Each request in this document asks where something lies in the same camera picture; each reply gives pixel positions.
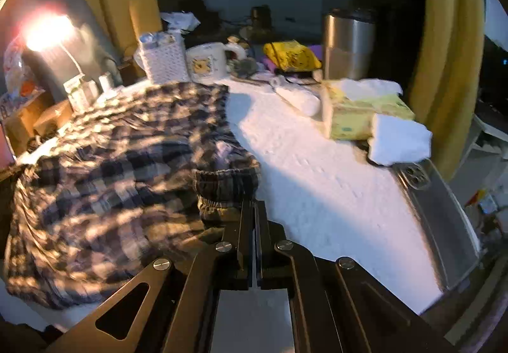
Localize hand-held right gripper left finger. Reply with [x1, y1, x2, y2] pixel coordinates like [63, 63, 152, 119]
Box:
[43, 200, 255, 353]

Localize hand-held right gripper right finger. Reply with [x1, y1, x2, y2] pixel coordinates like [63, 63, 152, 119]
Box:
[257, 201, 469, 353]

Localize plaid pants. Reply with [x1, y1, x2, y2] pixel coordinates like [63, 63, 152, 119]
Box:
[4, 82, 263, 310]

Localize white textured tablecloth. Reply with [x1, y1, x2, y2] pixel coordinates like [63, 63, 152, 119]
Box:
[8, 77, 445, 334]

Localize white tissue roll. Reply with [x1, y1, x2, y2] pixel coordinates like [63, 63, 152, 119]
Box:
[274, 75, 321, 116]

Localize yellow tissue pack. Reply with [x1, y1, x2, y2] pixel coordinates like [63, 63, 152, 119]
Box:
[321, 81, 415, 140]

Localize grey plush toy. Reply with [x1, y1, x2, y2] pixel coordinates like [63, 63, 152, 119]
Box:
[228, 57, 258, 78]

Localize white folded tissue stack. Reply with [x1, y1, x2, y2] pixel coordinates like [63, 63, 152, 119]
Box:
[367, 114, 433, 167]

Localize white mug with bear print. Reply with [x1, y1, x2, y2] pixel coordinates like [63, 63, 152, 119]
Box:
[186, 42, 247, 80]

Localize yellow printed bag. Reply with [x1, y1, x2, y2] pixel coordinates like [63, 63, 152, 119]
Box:
[264, 40, 322, 71]

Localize white loose tissue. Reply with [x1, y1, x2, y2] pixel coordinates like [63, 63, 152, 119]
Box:
[337, 78, 403, 99]

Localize silver smartphone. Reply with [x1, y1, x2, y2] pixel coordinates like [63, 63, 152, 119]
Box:
[391, 158, 483, 292]

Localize white perforated plastic basket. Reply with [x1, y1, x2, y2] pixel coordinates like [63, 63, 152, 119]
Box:
[135, 31, 191, 84]

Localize stainless steel tumbler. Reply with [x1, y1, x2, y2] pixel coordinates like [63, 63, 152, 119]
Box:
[322, 8, 377, 80]

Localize small dark desk appliance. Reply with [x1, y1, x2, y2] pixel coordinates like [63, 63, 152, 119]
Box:
[238, 5, 274, 40]

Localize crumpled pale blue bag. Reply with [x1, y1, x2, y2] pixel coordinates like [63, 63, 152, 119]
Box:
[161, 11, 201, 34]

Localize milk carton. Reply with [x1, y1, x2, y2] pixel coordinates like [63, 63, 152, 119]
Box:
[63, 75, 100, 111]

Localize cardboard box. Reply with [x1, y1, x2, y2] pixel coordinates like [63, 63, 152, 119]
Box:
[34, 99, 74, 135]

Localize printed snack bag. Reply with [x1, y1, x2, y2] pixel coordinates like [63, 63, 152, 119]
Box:
[2, 35, 46, 99]

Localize white desk lamp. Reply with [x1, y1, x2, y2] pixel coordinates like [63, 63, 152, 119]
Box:
[22, 13, 94, 79]

